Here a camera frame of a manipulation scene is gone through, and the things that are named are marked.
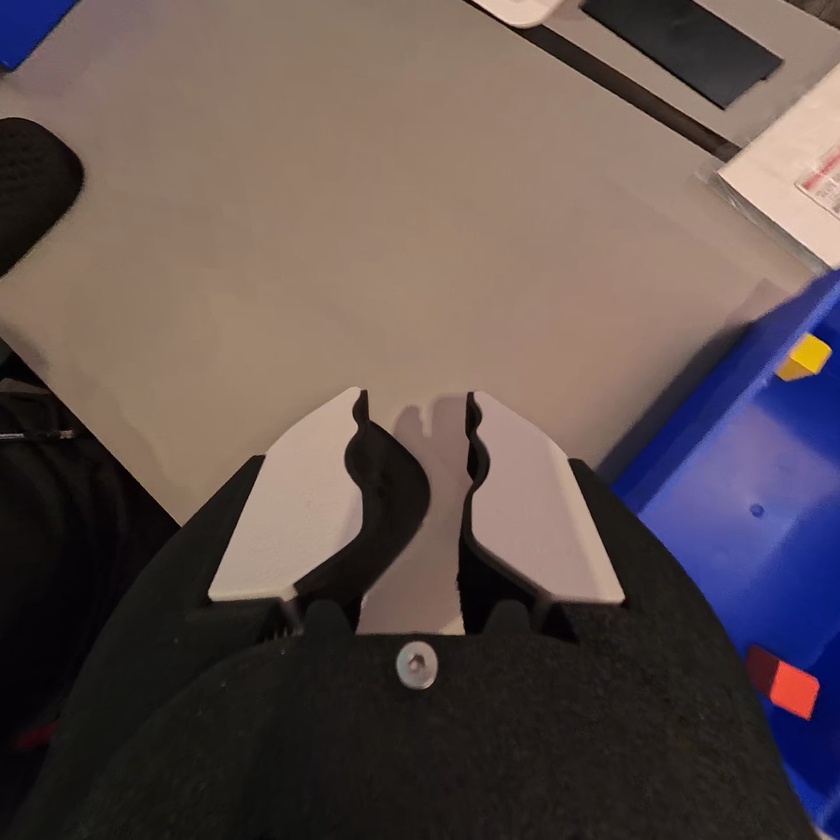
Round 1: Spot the red wooden cube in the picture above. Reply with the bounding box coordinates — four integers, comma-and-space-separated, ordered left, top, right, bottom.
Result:
744, 644, 822, 721

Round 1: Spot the black desk cable flap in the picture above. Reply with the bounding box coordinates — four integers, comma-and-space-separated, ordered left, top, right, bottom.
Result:
581, 0, 786, 111

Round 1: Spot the laminated printed paper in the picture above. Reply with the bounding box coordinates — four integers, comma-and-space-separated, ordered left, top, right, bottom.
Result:
697, 54, 840, 271

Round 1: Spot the yellow wooden cube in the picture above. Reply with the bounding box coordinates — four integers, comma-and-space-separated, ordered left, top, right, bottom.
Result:
778, 334, 833, 382

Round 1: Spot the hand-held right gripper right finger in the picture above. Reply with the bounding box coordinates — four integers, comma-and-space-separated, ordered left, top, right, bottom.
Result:
457, 391, 627, 632

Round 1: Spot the white board stand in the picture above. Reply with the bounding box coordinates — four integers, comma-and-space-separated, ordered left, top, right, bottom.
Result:
471, 0, 563, 29

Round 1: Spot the blue plastic bin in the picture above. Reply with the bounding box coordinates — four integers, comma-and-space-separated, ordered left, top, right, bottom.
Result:
592, 268, 840, 840
0, 0, 81, 74

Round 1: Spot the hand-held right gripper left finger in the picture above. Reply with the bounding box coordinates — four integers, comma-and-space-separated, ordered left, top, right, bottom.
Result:
207, 387, 432, 632

